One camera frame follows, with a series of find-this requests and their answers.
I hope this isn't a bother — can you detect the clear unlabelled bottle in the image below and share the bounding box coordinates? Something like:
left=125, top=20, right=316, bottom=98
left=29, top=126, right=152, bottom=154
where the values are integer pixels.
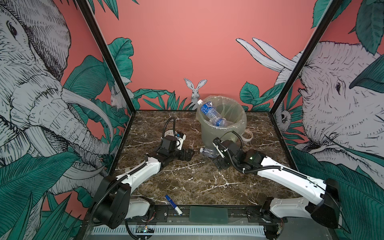
left=200, top=148, right=218, bottom=159

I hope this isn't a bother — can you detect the Pocari Sweat blue label bottle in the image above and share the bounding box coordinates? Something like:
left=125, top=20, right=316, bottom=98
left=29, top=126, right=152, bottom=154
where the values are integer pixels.
left=198, top=100, right=222, bottom=126

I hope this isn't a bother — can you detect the blue cap bottle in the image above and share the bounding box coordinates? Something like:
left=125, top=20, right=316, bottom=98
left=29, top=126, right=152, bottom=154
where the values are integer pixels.
left=214, top=118, right=233, bottom=128

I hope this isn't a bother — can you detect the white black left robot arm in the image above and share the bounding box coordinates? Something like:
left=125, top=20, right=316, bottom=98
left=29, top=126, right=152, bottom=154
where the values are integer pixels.
left=90, top=133, right=195, bottom=229

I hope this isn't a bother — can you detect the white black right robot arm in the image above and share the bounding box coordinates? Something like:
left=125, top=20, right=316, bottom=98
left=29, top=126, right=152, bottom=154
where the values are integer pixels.
left=213, top=138, right=342, bottom=229

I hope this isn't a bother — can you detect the grey mesh waste bin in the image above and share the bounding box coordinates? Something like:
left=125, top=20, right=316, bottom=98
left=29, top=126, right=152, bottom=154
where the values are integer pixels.
left=196, top=96, right=247, bottom=151

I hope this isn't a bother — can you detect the green plastic bin liner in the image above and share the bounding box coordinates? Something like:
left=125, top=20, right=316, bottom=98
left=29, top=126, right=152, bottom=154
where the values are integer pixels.
left=194, top=95, right=248, bottom=146

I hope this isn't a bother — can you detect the white round alarm clock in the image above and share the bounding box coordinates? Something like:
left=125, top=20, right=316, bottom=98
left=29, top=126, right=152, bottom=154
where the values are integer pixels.
left=164, top=130, right=178, bottom=137

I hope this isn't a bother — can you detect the white adhesive tape roll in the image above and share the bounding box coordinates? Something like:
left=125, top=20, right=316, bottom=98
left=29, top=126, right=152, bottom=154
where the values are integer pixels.
left=241, top=129, right=254, bottom=143

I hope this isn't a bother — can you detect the blue white marker pen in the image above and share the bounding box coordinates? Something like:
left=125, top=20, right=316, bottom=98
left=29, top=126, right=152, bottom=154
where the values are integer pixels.
left=165, top=195, right=183, bottom=216

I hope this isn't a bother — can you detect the green rectangular pad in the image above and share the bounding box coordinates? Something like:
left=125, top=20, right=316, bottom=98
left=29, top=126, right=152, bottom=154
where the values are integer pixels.
left=189, top=206, right=229, bottom=225

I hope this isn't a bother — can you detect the white slotted cable duct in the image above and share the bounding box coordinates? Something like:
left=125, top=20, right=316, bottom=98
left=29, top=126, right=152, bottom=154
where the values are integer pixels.
left=91, top=224, right=267, bottom=238

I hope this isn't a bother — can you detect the black left frame post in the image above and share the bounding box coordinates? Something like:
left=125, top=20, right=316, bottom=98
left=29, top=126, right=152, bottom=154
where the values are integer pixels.
left=76, top=0, right=136, bottom=114

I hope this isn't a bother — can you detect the black frame post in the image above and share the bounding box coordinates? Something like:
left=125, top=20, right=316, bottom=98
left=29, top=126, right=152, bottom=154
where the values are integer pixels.
left=269, top=0, right=343, bottom=116
left=76, top=0, right=136, bottom=114

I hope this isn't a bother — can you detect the black right frame post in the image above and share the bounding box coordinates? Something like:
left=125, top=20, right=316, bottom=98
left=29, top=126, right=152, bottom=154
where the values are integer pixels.
left=269, top=0, right=343, bottom=116

